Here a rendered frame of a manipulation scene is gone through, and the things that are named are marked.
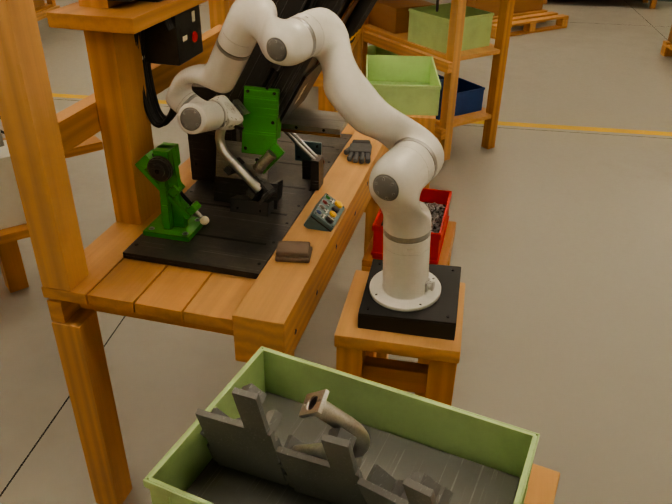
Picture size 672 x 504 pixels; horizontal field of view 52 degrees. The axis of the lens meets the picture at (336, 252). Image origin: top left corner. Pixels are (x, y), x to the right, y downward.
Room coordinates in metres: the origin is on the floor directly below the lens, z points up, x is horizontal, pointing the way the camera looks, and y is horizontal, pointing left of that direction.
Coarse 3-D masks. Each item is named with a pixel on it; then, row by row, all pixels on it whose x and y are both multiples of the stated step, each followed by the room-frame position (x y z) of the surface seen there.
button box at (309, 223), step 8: (320, 200) 1.95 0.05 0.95; (328, 200) 1.96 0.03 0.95; (320, 208) 1.90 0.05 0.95; (328, 208) 1.92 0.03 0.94; (344, 208) 1.98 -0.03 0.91; (312, 216) 1.86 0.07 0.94; (320, 216) 1.86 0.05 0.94; (336, 216) 1.91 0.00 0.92; (304, 224) 1.86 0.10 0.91; (312, 224) 1.85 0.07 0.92; (320, 224) 1.85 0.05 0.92; (328, 224) 1.84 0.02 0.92
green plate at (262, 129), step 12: (252, 96) 2.08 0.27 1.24; (264, 96) 2.07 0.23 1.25; (276, 96) 2.07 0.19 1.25; (252, 108) 2.07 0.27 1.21; (264, 108) 2.06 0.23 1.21; (276, 108) 2.06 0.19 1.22; (252, 120) 2.06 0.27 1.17; (264, 120) 2.05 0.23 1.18; (276, 120) 2.05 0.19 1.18; (252, 132) 2.05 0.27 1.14; (264, 132) 2.05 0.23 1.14; (276, 132) 2.04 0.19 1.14; (252, 144) 2.04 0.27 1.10; (264, 144) 2.04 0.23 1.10
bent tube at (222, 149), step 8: (240, 104) 2.07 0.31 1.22; (240, 112) 2.05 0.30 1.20; (248, 112) 2.06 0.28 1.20; (216, 136) 2.04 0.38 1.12; (224, 136) 2.05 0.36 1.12; (216, 144) 2.04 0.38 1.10; (224, 144) 2.04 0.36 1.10; (224, 152) 2.03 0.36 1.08; (232, 160) 2.01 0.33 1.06; (240, 168) 2.00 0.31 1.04; (240, 176) 2.00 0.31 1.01; (248, 176) 1.99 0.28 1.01; (248, 184) 1.98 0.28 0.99; (256, 184) 1.97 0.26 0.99; (256, 192) 1.98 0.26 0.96
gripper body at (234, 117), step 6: (216, 96) 1.97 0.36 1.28; (222, 96) 2.00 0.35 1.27; (222, 102) 1.95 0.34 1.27; (228, 102) 1.99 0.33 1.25; (228, 108) 1.95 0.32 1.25; (234, 108) 1.99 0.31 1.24; (228, 114) 1.92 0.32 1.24; (234, 114) 1.95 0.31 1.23; (240, 114) 1.99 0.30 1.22; (228, 120) 1.90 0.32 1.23; (234, 120) 1.92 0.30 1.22; (240, 120) 1.96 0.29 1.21; (228, 126) 1.91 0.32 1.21
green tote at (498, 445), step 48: (240, 384) 1.10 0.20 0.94; (288, 384) 1.17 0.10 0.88; (336, 384) 1.12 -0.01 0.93; (192, 432) 0.95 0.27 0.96; (432, 432) 1.03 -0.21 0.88; (480, 432) 0.99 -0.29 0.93; (528, 432) 0.96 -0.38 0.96; (144, 480) 0.83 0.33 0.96; (192, 480) 0.93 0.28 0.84; (528, 480) 0.91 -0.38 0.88
